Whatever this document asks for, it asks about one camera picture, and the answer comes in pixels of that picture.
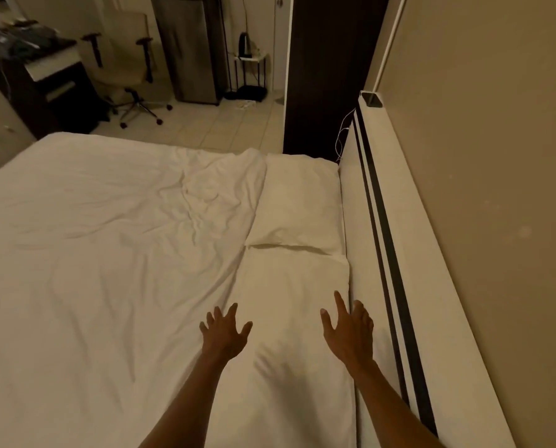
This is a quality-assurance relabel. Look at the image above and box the person's left hand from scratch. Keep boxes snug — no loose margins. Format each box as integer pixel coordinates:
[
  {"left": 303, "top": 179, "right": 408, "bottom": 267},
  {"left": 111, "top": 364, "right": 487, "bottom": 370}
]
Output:
[{"left": 199, "top": 302, "right": 254, "bottom": 365}]

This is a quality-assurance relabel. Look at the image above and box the person's right hand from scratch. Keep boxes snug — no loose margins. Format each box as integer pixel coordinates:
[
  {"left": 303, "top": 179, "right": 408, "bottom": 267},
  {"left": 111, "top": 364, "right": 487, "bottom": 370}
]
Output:
[{"left": 320, "top": 290, "right": 376, "bottom": 372}]

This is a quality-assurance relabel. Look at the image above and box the person's left forearm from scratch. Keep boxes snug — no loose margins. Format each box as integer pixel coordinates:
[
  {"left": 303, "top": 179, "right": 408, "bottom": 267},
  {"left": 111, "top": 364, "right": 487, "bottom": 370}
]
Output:
[{"left": 138, "top": 354, "right": 236, "bottom": 448}]

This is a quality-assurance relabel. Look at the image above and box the person's right forearm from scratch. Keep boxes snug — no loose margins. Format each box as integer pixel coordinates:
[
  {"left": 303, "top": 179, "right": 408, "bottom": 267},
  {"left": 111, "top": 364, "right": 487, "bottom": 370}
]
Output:
[{"left": 344, "top": 361, "right": 448, "bottom": 448}]

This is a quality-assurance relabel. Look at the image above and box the white pillow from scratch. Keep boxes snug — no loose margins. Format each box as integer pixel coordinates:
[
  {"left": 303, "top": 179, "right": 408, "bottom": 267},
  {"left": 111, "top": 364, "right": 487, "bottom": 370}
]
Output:
[
  {"left": 244, "top": 153, "right": 345, "bottom": 256},
  {"left": 210, "top": 246, "right": 359, "bottom": 448}
]

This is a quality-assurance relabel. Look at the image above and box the white headboard with black stripes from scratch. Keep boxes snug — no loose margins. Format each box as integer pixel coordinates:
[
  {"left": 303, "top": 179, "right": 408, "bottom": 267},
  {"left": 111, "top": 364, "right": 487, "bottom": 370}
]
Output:
[{"left": 338, "top": 90, "right": 517, "bottom": 448}]

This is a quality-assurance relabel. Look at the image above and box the white duvet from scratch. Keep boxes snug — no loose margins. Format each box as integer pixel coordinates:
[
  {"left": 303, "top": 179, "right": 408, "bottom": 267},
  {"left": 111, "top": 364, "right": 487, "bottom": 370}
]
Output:
[{"left": 0, "top": 132, "right": 268, "bottom": 448}]

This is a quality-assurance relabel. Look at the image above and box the black box under table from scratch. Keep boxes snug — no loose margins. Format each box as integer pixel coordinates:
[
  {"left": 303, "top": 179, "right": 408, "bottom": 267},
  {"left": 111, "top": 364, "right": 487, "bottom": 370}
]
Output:
[{"left": 223, "top": 86, "right": 268, "bottom": 101}]

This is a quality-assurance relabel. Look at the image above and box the small white side table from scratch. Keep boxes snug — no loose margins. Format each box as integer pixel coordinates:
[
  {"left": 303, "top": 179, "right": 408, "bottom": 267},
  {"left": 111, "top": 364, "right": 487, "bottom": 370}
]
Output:
[{"left": 226, "top": 53, "right": 269, "bottom": 101}]

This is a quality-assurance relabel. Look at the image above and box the dark wooden wardrobe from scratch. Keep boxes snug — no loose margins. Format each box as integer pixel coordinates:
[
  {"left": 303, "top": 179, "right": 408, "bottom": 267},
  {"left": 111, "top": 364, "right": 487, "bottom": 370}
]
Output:
[{"left": 283, "top": 0, "right": 391, "bottom": 157}]

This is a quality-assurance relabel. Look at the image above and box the stainless steel fridge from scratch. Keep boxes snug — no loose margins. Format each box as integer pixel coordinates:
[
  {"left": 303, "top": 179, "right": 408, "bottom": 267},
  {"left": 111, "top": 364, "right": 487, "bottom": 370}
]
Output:
[{"left": 151, "top": 0, "right": 232, "bottom": 106}]

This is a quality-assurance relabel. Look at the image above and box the black electric kettle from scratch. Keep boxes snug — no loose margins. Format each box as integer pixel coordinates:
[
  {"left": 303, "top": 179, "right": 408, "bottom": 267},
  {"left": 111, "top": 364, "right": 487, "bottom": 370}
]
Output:
[{"left": 238, "top": 32, "right": 256, "bottom": 60}]

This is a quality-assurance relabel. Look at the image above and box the white door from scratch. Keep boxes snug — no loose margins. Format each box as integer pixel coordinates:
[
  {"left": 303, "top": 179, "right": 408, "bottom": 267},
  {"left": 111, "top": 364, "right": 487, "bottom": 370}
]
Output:
[{"left": 272, "top": 0, "right": 293, "bottom": 107}]

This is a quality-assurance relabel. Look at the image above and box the beige office chair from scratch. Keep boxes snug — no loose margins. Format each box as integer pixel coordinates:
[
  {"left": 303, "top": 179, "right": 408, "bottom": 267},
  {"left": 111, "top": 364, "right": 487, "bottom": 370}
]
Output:
[{"left": 81, "top": 11, "right": 174, "bottom": 129}]

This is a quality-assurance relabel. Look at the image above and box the dark desk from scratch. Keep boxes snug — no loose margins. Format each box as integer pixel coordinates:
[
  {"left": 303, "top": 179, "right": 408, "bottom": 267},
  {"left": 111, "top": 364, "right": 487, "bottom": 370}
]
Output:
[{"left": 0, "top": 24, "right": 111, "bottom": 140}]

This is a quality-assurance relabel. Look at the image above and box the dark bag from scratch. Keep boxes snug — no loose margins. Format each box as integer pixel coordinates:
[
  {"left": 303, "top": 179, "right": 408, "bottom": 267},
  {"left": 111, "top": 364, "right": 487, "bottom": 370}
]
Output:
[{"left": 0, "top": 22, "right": 45, "bottom": 59}]

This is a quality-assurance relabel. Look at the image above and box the white charging cable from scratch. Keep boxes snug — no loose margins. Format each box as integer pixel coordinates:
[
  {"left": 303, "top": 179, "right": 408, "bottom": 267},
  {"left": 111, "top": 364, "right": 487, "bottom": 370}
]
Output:
[{"left": 334, "top": 108, "right": 357, "bottom": 162}]

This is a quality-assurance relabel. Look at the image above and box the white wall cable duct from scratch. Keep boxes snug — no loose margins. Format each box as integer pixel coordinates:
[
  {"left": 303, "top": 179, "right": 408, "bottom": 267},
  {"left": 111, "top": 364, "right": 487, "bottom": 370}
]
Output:
[{"left": 374, "top": 0, "right": 409, "bottom": 90}]

